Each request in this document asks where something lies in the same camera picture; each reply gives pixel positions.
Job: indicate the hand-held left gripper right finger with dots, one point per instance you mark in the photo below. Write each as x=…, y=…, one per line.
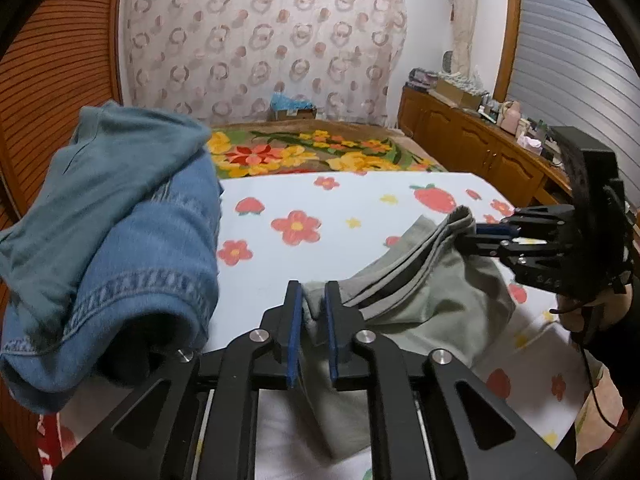
x=331, y=335

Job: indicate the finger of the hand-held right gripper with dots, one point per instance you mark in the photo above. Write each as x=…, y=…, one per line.
x=500, y=230
x=500, y=250

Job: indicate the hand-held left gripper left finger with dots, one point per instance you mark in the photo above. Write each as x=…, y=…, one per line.
x=295, y=335

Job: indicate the green pants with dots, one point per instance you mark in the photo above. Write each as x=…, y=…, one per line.
x=450, y=290

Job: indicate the person's right hand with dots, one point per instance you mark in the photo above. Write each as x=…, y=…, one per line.
x=617, y=310

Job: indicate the white floral bed sheet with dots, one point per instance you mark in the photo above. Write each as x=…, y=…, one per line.
x=300, y=260

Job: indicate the pink tissue box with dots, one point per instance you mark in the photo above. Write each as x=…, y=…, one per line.
x=530, y=145

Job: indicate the wooden sideboard cabinet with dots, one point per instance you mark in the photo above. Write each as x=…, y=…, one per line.
x=465, y=140

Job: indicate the pink kettle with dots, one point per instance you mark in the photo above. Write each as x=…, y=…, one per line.
x=511, y=117

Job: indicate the open cardboard box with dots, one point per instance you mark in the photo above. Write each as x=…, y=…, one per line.
x=457, y=92

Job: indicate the grey window blind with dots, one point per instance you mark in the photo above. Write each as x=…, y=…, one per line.
x=565, y=50

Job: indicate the blue denim jeans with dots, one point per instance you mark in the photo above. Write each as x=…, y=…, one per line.
x=150, y=260

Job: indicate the small grey fan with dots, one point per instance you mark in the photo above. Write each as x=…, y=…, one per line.
x=448, y=61

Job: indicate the brown floral blanket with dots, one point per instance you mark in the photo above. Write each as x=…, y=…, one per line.
x=310, y=147

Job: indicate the tied beige curtain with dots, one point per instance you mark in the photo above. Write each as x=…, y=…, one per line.
x=461, y=25

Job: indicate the cardboard box with blue bag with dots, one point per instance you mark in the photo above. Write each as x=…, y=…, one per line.
x=292, y=107

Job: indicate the teal garment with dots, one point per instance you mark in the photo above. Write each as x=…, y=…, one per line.
x=100, y=175

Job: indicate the circle patterned sheer curtain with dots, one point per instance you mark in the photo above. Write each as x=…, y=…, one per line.
x=260, y=45

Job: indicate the louvered wooden wardrobe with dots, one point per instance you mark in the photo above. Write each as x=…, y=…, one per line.
x=55, y=85

